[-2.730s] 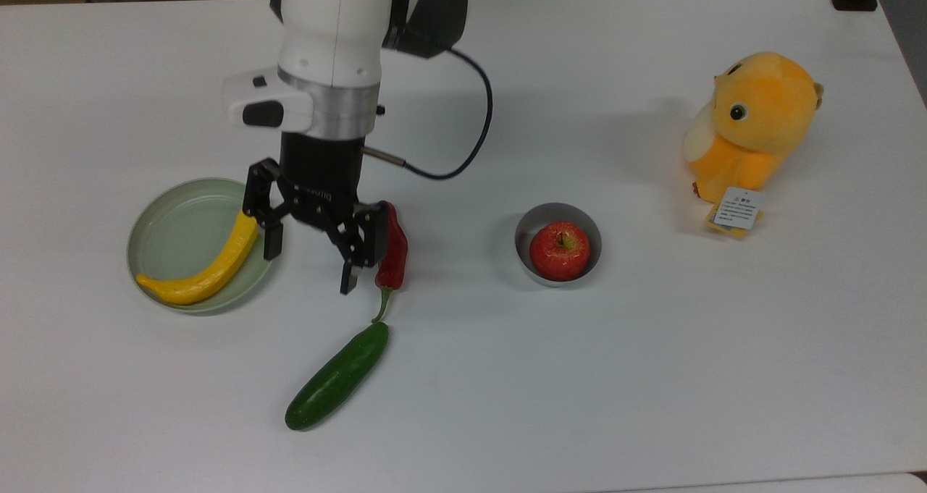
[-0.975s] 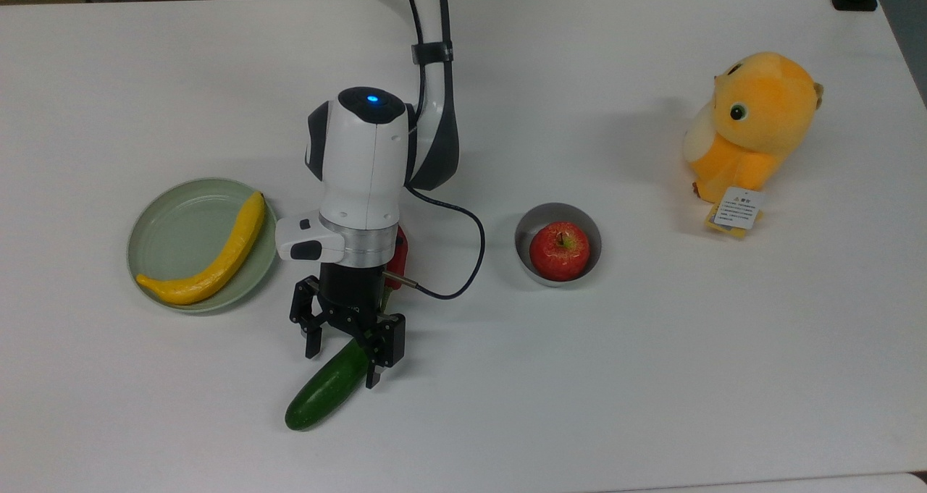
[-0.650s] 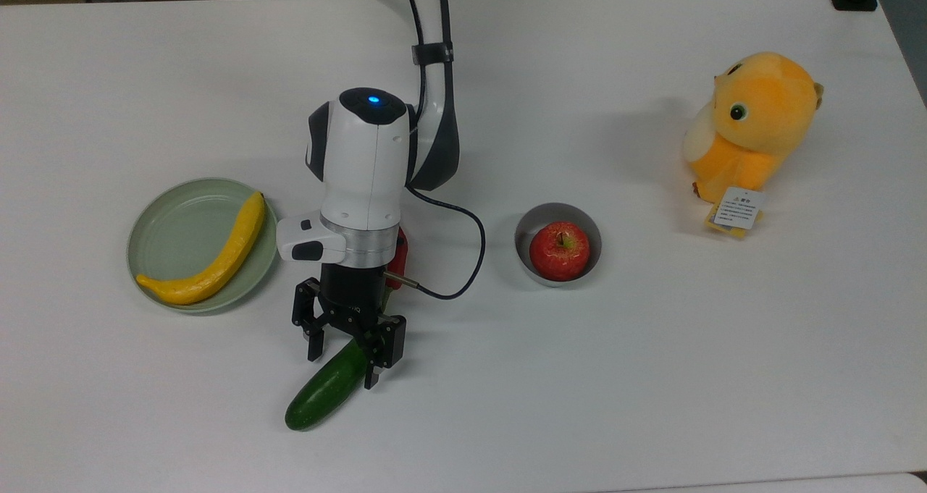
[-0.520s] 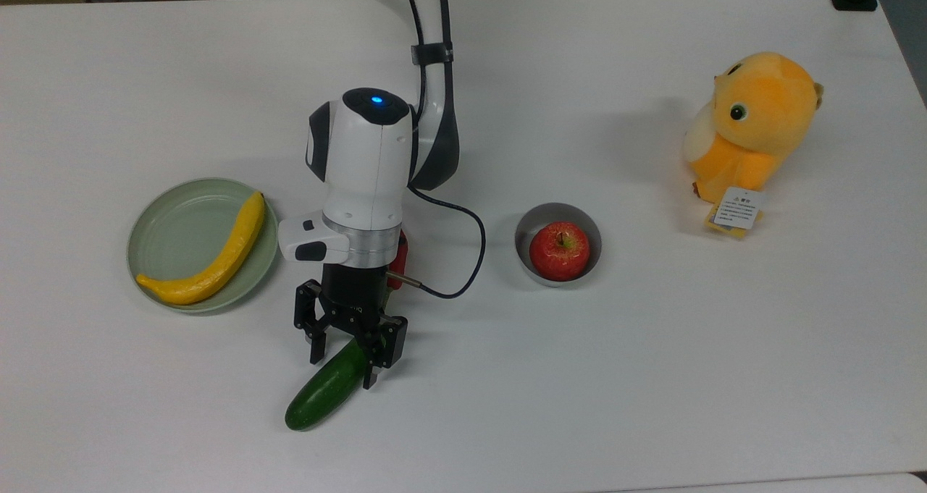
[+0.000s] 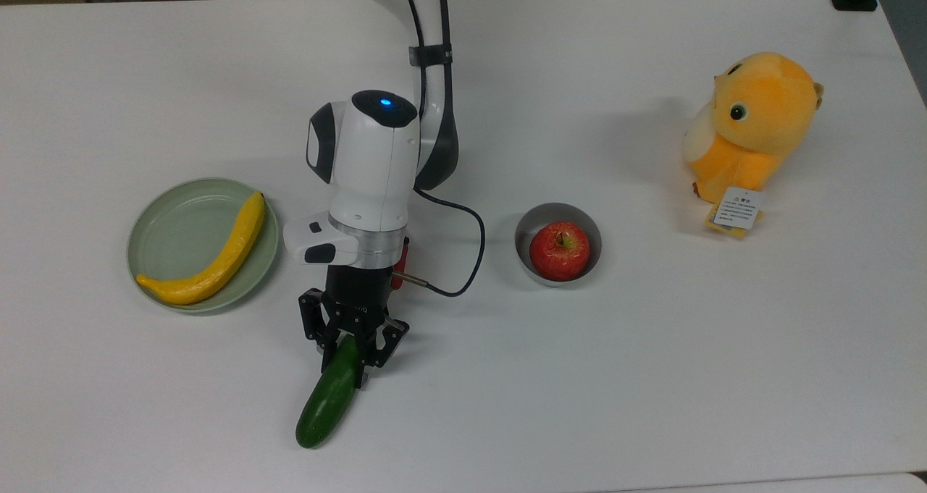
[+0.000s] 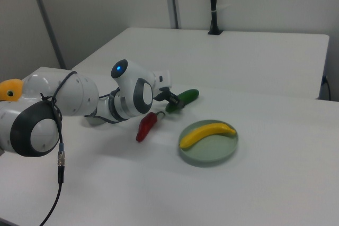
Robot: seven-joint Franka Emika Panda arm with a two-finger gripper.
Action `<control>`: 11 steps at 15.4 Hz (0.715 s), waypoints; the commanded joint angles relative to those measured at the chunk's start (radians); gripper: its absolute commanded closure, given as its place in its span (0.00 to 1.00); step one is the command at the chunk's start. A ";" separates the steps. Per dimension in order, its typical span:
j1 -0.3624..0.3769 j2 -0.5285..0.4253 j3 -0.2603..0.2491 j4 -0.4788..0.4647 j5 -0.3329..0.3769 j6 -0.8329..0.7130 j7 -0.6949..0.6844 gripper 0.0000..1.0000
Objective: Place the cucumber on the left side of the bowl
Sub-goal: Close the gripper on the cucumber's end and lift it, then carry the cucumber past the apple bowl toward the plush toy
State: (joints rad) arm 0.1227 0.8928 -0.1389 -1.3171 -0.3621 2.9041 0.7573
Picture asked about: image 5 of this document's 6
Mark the yellow plush toy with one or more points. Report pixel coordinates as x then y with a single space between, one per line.
760 116

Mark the small grey bowl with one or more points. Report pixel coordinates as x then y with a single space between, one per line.
532 225

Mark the green cucumber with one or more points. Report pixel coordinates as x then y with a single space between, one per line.
326 406

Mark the red apple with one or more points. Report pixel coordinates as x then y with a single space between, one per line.
559 253

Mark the white adjacent table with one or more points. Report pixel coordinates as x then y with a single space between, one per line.
797 486

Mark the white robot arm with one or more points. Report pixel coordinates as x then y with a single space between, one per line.
369 167

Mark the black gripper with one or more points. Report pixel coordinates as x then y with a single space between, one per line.
358 290

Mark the red chili pepper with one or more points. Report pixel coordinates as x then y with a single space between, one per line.
397 265

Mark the pale green plate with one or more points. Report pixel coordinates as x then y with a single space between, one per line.
181 225

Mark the yellow banana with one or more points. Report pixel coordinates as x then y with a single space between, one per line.
232 254

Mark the plush toy paper tag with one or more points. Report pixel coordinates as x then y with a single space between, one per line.
737 209

